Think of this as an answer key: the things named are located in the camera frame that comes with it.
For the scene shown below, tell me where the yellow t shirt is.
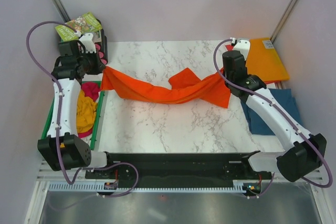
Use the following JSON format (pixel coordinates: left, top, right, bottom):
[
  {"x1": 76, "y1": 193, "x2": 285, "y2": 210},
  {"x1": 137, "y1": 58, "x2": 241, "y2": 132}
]
[{"x1": 76, "y1": 90, "x2": 98, "y2": 137}]

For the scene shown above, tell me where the folded blue t shirt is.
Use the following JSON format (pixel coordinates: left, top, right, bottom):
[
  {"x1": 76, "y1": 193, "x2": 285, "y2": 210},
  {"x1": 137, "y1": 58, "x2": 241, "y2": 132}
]
[{"x1": 240, "y1": 89, "x2": 303, "y2": 136}]

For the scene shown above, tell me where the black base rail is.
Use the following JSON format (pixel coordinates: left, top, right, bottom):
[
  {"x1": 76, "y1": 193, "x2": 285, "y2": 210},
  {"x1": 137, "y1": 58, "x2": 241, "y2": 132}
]
[{"x1": 85, "y1": 153, "x2": 271, "y2": 188}]

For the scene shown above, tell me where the magenta t shirt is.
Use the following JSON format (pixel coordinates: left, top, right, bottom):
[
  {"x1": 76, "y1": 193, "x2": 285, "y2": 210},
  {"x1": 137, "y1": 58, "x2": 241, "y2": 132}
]
[{"x1": 79, "y1": 82, "x2": 100, "y2": 138}]

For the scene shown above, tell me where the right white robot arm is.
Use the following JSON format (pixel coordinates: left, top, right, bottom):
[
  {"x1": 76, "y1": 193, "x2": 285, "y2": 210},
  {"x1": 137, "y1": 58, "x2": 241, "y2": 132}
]
[{"x1": 222, "y1": 50, "x2": 327, "y2": 182}]

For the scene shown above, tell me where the right aluminium corner post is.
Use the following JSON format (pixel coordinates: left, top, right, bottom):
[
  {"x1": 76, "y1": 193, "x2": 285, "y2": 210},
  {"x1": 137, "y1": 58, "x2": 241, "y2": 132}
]
[{"x1": 270, "y1": 0, "x2": 300, "y2": 44}]

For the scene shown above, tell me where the white slotted cable duct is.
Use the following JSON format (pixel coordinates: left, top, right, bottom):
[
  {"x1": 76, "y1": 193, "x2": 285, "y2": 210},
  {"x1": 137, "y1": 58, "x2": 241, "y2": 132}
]
[{"x1": 48, "y1": 182, "x2": 246, "y2": 193}]

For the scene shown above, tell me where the red plastic folder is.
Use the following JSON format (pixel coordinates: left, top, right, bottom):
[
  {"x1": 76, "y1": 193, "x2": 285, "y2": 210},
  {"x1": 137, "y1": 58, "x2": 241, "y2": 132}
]
[{"x1": 225, "y1": 44, "x2": 276, "y2": 88}]

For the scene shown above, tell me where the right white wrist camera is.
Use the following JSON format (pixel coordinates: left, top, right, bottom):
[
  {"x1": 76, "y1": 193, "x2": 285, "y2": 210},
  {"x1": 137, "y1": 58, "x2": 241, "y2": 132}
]
[{"x1": 231, "y1": 37, "x2": 250, "y2": 60}]

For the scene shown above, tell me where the light green book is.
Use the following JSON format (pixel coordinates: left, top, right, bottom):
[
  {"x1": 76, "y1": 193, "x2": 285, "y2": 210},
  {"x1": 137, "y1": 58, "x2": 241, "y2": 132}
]
[{"x1": 55, "y1": 12, "x2": 102, "y2": 35}]

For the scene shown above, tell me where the green plastic bin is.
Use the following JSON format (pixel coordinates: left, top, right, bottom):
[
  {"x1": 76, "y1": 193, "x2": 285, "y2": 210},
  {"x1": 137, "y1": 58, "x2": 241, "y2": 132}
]
[{"x1": 41, "y1": 79, "x2": 105, "y2": 150}]

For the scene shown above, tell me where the orange t shirt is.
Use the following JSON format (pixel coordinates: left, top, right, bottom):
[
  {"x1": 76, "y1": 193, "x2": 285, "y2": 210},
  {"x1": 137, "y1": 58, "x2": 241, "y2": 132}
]
[{"x1": 101, "y1": 67, "x2": 230, "y2": 109}]

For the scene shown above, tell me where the black pink drawer unit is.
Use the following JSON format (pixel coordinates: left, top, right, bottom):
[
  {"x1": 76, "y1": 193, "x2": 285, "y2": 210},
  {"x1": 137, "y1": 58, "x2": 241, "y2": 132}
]
[{"x1": 95, "y1": 29, "x2": 108, "y2": 65}]

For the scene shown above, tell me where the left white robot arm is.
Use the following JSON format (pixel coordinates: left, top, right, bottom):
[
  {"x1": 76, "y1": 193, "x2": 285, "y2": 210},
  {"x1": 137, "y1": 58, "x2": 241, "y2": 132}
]
[{"x1": 37, "y1": 39, "x2": 115, "y2": 178}]

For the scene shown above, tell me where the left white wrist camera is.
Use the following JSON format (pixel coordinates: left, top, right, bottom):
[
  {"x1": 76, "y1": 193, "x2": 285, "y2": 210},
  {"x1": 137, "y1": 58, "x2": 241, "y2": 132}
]
[{"x1": 78, "y1": 33, "x2": 97, "y2": 54}]

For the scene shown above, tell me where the dark green book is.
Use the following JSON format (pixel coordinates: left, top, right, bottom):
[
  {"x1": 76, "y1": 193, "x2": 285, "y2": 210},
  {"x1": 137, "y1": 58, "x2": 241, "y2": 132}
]
[{"x1": 58, "y1": 29, "x2": 102, "y2": 43}]

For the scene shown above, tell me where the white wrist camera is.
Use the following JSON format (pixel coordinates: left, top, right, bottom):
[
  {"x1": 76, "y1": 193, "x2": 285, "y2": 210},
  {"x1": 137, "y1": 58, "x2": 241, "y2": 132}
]
[
  {"x1": 231, "y1": 37, "x2": 250, "y2": 60},
  {"x1": 78, "y1": 33, "x2": 97, "y2": 54}
]

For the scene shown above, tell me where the orange plastic folder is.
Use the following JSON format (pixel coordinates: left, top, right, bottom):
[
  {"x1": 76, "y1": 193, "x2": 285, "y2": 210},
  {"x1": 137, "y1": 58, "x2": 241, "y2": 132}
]
[{"x1": 246, "y1": 38, "x2": 290, "y2": 83}]

